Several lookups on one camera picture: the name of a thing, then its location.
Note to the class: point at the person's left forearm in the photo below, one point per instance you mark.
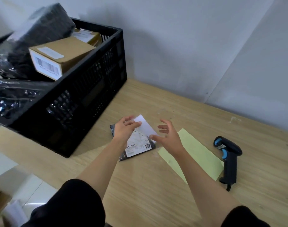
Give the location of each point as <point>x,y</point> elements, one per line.
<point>101,167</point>

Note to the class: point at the yellow sticker backing sheet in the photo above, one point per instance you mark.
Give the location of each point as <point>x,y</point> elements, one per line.
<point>200,156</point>

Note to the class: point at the yellow taped parcel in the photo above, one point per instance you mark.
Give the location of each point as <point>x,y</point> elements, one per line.
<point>92,37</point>

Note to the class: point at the large black parcel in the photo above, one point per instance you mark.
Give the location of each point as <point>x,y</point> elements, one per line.
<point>47,25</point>

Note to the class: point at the small black parcel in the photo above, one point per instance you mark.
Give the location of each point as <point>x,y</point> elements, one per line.
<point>136,148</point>

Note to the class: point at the black blue barcode scanner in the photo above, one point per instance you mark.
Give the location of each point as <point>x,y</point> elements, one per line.
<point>231,163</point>

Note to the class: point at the person's right hand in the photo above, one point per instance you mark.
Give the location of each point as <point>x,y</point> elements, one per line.
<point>173,144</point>

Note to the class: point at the black parcels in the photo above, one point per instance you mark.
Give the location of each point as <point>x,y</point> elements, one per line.
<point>18,96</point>

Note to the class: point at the person's right forearm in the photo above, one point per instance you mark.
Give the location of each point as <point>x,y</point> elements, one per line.
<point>205,186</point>

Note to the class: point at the person's left hand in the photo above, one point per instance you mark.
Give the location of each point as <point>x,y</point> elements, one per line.
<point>122,132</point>

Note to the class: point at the black plastic crate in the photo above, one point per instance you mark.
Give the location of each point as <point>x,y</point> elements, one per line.
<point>87,104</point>

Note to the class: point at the white label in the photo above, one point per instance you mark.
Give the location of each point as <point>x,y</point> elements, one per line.
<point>147,126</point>

